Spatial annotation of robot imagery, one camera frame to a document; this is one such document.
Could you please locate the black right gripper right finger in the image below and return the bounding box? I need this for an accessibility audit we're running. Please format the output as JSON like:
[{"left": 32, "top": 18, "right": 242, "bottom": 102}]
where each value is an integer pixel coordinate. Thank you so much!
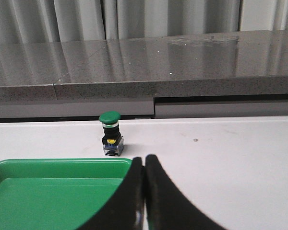
[{"left": 145, "top": 155, "right": 224, "bottom": 230}]

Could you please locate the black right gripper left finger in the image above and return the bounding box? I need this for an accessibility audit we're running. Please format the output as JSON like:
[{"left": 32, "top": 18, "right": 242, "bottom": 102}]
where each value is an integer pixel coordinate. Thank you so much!
[{"left": 78, "top": 157, "right": 144, "bottom": 230}]

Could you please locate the green mushroom push button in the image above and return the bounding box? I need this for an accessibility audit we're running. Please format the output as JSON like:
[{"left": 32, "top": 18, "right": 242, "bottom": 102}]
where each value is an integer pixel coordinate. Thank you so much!
[{"left": 99, "top": 111, "right": 124, "bottom": 156}]

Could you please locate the green plastic tray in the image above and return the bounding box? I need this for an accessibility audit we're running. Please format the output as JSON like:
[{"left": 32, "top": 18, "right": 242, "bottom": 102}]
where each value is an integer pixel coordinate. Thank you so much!
[{"left": 0, "top": 159, "right": 132, "bottom": 230}]

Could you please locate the grey speckled stone counter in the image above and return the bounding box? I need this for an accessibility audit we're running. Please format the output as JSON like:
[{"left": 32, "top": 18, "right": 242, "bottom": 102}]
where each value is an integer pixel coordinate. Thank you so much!
[{"left": 0, "top": 30, "right": 288, "bottom": 122}]

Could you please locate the grey pleated curtain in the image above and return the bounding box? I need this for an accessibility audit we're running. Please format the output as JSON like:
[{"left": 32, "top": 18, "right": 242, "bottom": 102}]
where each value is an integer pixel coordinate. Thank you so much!
[{"left": 0, "top": 0, "right": 288, "bottom": 44}]

